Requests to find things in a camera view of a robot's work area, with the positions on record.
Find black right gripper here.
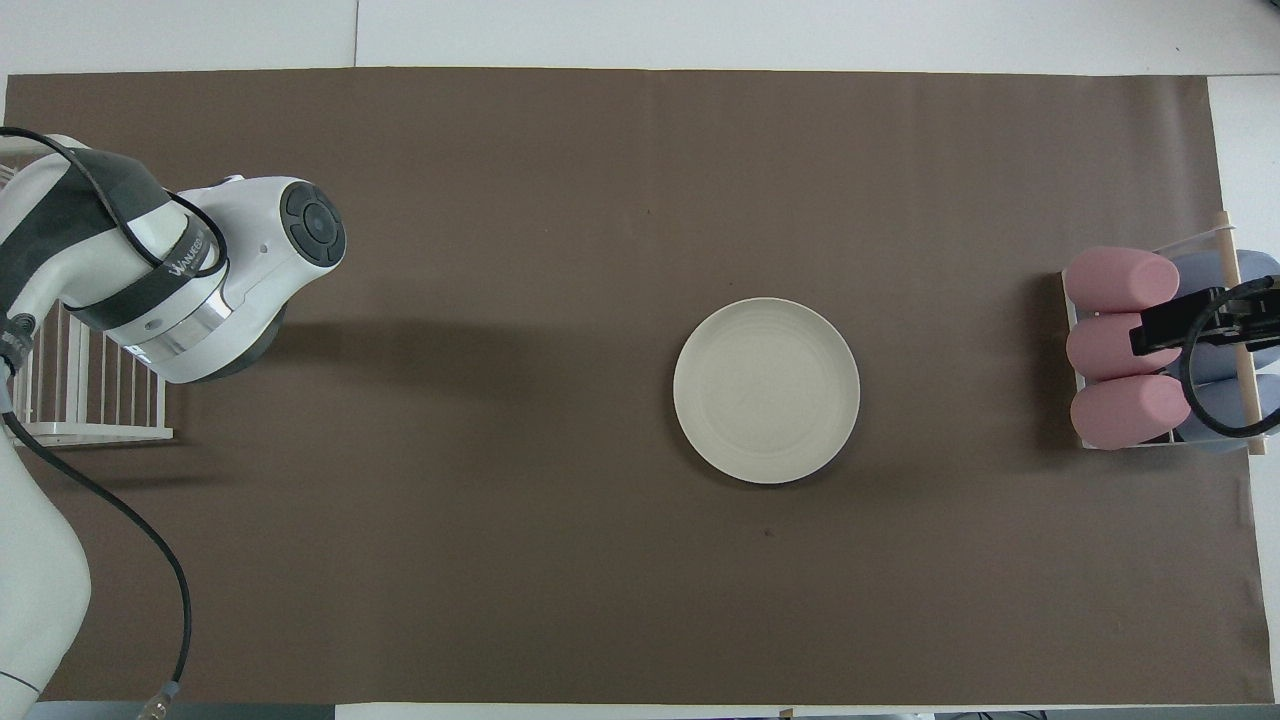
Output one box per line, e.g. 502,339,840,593
1130,280,1280,356

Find cream round plate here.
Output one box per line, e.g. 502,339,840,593
673,298,861,486

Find blue plastic cup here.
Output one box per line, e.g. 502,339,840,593
1185,375,1280,453
1180,313,1280,384
1165,250,1280,317

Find pink plastic cup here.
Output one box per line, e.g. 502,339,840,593
1070,375,1193,451
1063,247,1181,313
1066,313,1186,381

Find cup rack with wooden rod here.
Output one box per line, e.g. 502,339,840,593
1062,210,1271,456

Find brown table mat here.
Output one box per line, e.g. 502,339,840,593
0,68,1276,706

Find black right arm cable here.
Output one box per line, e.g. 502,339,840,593
1180,283,1280,439

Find white wire dish rack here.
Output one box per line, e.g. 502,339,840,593
0,135,173,448

